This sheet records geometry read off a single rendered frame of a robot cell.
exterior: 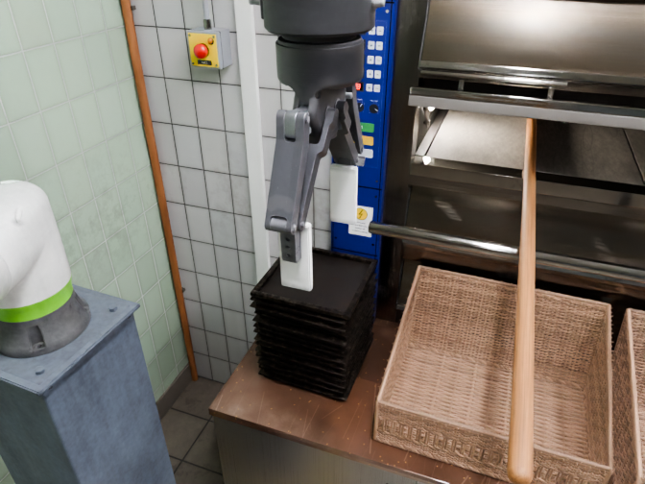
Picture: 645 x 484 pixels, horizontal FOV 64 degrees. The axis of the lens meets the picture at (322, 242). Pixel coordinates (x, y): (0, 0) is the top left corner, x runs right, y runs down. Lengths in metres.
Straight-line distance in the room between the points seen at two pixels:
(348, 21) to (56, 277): 0.61
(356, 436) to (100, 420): 0.74
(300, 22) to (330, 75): 0.05
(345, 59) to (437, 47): 0.98
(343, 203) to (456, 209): 1.01
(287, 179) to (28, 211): 0.48
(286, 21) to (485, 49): 1.01
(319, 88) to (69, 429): 0.70
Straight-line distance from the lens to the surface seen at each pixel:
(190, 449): 2.25
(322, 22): 0.42
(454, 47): 1.40
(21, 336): 0.91
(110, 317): 0.95
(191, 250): 2.03
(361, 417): 1.54
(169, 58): 1.74
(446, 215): 1.57
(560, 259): 1.18
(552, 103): 1.28
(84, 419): 0.97
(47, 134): 1.57
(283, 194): 0.42
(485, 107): 1.28
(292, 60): 0.44
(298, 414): 1.54
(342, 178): 0.57
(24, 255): 0.81
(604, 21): 1.42
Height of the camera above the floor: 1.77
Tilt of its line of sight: 32 degrees down
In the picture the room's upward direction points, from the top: straight up
